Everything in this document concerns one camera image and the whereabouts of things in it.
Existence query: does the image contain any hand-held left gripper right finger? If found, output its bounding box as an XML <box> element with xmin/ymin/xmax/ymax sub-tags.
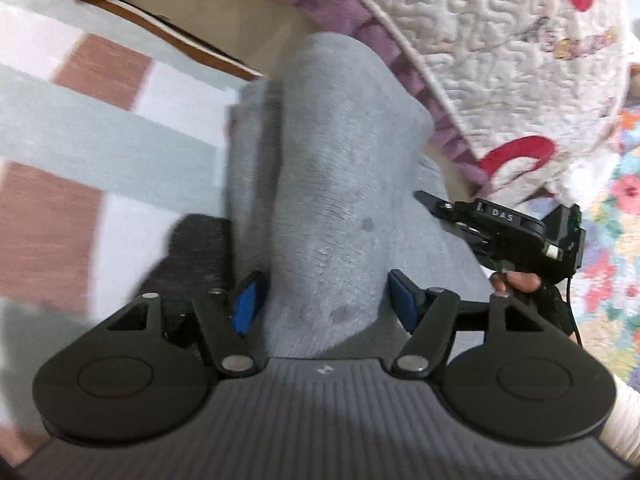
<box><xmin>389</xmin><ymin>268</ymin><xmax>546</xmax><ymax>377</ymax></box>

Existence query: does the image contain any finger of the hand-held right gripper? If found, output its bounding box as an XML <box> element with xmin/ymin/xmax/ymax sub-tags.
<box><xmin>414</xmin><ymin>190</ymin><xmax>456</xmax><ymax>218</ymax></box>

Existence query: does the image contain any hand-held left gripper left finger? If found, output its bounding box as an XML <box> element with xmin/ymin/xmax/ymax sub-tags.
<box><xmin>107</xmin><ymin>270</ymin><xmax>269</xmax><ymax>377</ymax></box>

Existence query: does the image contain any grey knit sweater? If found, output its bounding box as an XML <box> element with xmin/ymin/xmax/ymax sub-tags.
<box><xmin>222</xmin><ymin>32</ymin><xmax>493</xmax><ymax>361</ymax></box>

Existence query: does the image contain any person's right hand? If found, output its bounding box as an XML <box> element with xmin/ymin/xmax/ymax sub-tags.
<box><xmin>489</xmin><ymin>269</ymin><xmax>576</xmax><ymax>336</ymax></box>

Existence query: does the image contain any floral cloth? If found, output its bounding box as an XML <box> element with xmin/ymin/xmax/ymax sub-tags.
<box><xmin>570</xmin><ymin>105</ymin><xmax>640</xmax><ymax>391</ymax></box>

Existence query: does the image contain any white quilted blanket red print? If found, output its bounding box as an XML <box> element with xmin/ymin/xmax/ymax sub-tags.
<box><xmin>230</xmin><ymin>0</ymin><xmax>640</xmax><ymax>206</ymax></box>

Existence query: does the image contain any checkered pink teal blanket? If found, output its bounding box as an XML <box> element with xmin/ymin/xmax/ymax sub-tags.
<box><xmin>0</xmin><ymin>0</ymin><xmax>271</xmax><ymax>466</ymax></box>

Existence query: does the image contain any black cable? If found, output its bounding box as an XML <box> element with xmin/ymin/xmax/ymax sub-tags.
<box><xmin>565</xmin><ymin>275</ymin><xmax>583</xmax><ymax>348</ymax></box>

